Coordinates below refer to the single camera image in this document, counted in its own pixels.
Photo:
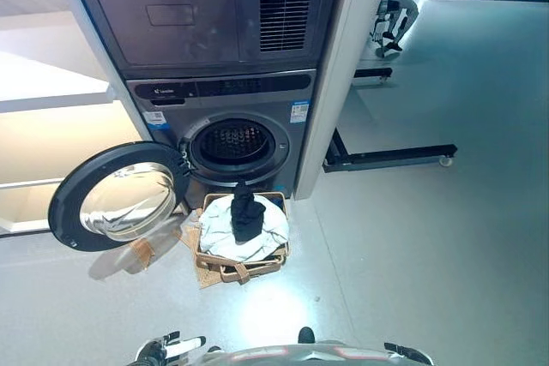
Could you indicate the white shelf unit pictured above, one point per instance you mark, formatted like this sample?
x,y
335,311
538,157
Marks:
x,y
43,87

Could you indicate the grey stacked dryer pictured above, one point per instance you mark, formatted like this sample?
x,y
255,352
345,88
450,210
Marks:
x,y
193,40

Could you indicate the white and blue sticker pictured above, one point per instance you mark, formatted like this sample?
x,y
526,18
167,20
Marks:
x,y
155,119

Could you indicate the black robot foot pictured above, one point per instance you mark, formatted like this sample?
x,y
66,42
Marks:
x,y
306,335

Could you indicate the robot own grey torso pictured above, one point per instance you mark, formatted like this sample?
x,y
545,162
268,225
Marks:
x,y
300,356

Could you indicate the white appliance cabinet frame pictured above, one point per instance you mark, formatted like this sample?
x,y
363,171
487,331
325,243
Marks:
x,y
334,83

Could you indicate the grey front-load washing machine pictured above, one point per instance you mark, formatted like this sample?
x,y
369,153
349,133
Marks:
x,y
296,147

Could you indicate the blue energy label sticker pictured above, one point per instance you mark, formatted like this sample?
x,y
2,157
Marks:
x,y
299,112

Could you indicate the woven wicker laundry basket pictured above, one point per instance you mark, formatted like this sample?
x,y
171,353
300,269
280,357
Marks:
x,y
214,265

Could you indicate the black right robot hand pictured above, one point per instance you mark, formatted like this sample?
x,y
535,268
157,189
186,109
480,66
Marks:
x,y
409,353

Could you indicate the silver humanoid robot in background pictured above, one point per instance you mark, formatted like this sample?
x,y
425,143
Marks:
x,y
403,6

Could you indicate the round washing machine door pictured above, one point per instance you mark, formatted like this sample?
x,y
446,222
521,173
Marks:
x,y
68,194

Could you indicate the black garment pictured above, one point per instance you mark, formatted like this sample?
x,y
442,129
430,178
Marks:
x,y
246,220

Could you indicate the black wheeled table frame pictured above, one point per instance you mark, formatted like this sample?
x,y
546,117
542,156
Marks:
x,y
386,157

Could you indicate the pale blue garment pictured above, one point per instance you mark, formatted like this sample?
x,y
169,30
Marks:
x,y
218,229

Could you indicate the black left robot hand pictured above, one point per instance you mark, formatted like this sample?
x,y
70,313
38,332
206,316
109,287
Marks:
x,y
156,351

